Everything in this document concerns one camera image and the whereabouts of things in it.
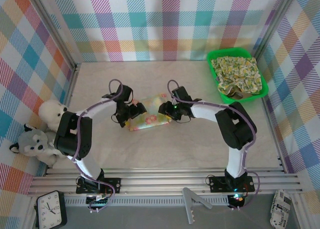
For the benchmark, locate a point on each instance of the aluminium corner post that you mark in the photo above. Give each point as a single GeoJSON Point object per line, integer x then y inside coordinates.
{"type": "Point", "coordinates": [54, 27]}
{"type": "Point", "coordinates": [273, 24]}

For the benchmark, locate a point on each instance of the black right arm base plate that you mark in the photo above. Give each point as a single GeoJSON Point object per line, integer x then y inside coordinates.
{"type": "Point", "coordinates": [217, 184]}

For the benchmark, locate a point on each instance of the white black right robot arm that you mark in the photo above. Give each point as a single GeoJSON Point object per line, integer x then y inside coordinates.
{"type": "Point", "coordinates": [235, 129]}

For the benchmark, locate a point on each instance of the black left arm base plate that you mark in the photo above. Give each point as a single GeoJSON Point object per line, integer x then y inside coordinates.
{"type": "Point", "coordinates": [116, 182]}

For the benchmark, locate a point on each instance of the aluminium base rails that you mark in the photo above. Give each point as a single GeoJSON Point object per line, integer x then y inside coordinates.
{"type": "Point", "coordinates": [162, 181]}

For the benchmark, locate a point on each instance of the black alarm clock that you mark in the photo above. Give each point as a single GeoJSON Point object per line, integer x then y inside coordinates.
{"type": "Point", "coordinates": [50, 209]}

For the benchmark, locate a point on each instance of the green controller circuit board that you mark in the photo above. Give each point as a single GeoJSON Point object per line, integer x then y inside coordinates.
{"type": "Point", "coordinates": [97, 200]}

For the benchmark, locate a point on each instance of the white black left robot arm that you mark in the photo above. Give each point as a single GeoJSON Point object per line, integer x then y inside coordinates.
{"type": "Point", "coordinates": [72, 139]}

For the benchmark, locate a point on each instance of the grey husky plush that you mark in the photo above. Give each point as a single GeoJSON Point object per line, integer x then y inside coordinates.
{"type": "Point", "coordinates": [32, 141]}

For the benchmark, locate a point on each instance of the green plastic basket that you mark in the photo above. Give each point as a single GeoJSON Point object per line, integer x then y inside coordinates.
{"type": "Point", "coordinates": [212, 55]}

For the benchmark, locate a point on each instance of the white teddy bear plush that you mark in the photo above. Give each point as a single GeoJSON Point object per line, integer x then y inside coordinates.
{"type": "Point", "coordinates": [50, 111]}

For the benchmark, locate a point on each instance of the lemon print skirt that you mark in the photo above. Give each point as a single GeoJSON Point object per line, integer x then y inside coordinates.
{"type": "Point", "coordinates": [237, 71]}

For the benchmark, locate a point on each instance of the newspaper print pouch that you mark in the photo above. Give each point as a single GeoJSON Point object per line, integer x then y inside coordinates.
{"type": "Point", "coordinates": [280, 209]}

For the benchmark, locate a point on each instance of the black controller board orange connector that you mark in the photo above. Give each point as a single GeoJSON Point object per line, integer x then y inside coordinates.
{"type": "Point", "coordinates": [237, 200]}

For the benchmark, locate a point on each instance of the grey plastic clamp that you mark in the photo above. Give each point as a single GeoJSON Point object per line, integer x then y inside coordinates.
{"type": "Point", "coordinates": [187, 199]}

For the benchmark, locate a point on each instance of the pastel pink flower skirt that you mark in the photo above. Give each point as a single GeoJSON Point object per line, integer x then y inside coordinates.
{"type": "Point", "coordinates": [150, 119]}

